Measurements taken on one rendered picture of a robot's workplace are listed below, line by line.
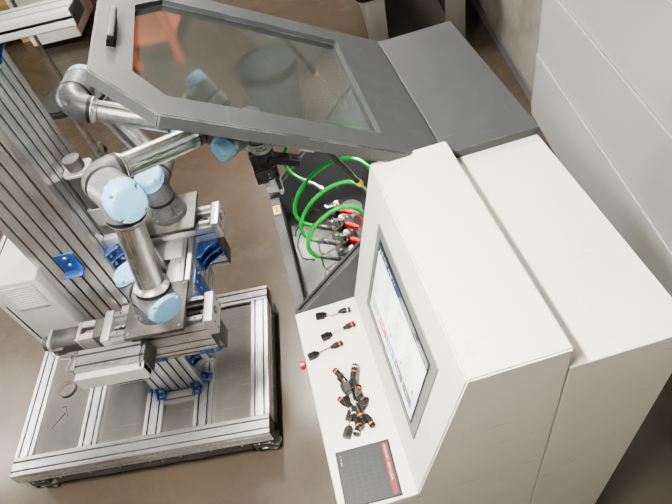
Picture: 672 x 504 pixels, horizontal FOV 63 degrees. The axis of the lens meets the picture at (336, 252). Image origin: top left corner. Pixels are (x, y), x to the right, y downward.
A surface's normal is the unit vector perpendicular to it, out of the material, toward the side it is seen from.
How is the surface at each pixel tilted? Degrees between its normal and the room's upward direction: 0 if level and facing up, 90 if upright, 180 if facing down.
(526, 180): 0
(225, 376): 0
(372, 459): 0
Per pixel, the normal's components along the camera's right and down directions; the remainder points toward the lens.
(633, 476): -0.18, -0.64
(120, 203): 0.70, 0.33
